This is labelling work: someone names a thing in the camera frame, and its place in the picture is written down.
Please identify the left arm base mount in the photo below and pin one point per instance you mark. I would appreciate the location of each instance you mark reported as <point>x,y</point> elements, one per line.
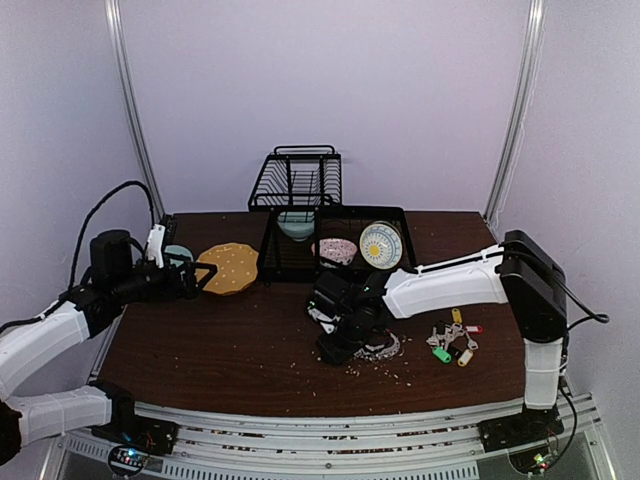
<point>136,438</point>

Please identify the metal table edge rail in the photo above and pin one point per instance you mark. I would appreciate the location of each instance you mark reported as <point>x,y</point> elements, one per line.
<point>431,445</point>

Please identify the large keyring with red grip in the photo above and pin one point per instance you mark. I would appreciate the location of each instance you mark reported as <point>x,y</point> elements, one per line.
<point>390,347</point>

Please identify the teal ceramic bowl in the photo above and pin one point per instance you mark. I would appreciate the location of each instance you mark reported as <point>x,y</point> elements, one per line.
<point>297,225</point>

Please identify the aluminium frame post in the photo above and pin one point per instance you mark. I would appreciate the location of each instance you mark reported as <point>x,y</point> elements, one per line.
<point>117,35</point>
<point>515,132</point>

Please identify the black metal dish rack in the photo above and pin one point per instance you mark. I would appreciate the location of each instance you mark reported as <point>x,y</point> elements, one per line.
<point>309,178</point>

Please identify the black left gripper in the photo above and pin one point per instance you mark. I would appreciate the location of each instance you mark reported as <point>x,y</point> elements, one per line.
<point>175,290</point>

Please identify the light blue flower plate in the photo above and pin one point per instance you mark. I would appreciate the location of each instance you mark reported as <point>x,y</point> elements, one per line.
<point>177,255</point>

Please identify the left aluminium frame post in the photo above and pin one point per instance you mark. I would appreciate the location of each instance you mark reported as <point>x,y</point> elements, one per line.
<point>117,35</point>

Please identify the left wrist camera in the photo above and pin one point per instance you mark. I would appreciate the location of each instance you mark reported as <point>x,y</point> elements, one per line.
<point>154,245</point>

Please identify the yellow blue patterned bowl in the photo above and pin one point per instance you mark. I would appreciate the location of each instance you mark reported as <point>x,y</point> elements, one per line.
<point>380,245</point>

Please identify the right aluminium frame post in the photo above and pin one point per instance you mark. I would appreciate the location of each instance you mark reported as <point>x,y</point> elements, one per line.
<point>515,132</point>

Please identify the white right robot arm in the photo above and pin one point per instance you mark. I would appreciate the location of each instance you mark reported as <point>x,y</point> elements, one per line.
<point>517,273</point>

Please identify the yellow polka dot plate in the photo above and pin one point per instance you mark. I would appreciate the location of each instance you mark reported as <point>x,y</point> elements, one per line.
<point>236,268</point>

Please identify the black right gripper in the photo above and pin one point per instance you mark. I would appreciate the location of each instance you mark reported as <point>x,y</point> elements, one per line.
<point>335,345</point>

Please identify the bunch of tagged keys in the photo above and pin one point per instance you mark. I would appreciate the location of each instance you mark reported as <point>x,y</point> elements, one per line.
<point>454,343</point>

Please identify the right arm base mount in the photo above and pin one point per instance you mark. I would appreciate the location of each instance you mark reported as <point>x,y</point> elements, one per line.
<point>531,438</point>

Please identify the pink patterned bowl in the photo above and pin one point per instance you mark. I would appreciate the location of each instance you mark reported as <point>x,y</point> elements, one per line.
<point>334,252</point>

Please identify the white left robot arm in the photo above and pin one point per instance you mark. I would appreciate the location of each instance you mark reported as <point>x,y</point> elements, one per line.
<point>27,346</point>

